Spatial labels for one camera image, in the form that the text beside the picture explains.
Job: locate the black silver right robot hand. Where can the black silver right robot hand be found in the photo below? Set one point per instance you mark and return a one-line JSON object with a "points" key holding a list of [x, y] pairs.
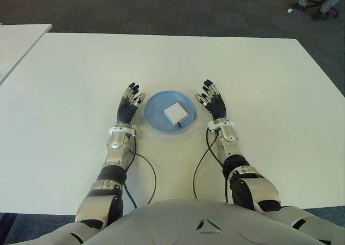
{"points": [[218, 108]]}

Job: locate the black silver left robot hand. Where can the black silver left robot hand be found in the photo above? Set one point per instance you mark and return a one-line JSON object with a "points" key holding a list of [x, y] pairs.
{"points": [[126, 112]]}

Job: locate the white charger block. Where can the white charger block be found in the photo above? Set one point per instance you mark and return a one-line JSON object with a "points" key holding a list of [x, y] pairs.
{"points": [[175, 112]]}

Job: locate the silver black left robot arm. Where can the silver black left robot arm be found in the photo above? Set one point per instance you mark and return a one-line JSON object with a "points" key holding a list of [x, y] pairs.
{"points": [[110, 175]]}

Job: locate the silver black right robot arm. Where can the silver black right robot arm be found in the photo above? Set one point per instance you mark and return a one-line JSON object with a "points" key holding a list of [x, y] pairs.
{"points": [[240, 169]]}

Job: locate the blue round plate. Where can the blue round plate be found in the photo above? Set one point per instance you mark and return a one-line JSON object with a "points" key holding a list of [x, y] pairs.
{"points": [[161, 121]]}

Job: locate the grey robot torso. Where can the grey robot torso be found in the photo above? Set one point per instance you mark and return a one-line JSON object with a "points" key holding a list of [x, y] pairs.
{"points": [[205, 226]]}

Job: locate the neighbouring white table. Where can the neighbouring white table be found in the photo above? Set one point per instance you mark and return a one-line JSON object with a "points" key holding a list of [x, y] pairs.
{"points": [[14, 44]]}

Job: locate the black office chair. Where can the black office chair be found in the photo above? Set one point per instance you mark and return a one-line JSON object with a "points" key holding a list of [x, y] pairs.
{"points": [[314, 2]]}

